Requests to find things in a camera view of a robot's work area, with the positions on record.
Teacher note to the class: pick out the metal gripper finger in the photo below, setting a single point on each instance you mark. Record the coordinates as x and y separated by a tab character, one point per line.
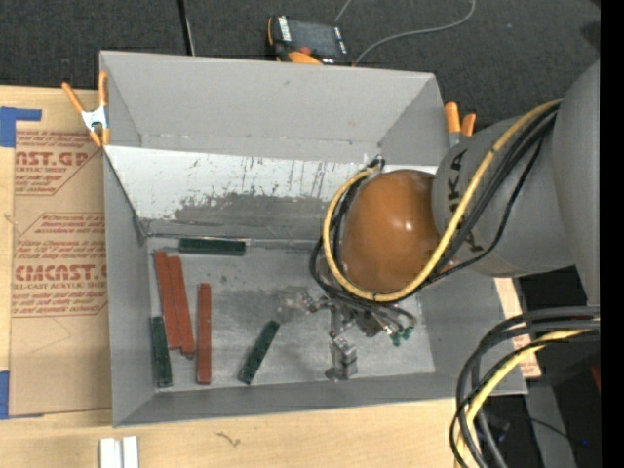
344	359
313	302

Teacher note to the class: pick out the dark green flat block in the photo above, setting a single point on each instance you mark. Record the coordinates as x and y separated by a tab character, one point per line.
161	354
259	352
212	246

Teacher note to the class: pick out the red-brown flat block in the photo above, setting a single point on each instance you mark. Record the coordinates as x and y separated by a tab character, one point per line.
204	334
165	295
182	310

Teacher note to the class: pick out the grey metal bin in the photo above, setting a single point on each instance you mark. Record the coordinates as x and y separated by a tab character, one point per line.
273	100

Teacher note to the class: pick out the brown cardboard board red print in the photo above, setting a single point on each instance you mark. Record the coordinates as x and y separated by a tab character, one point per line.
53	339

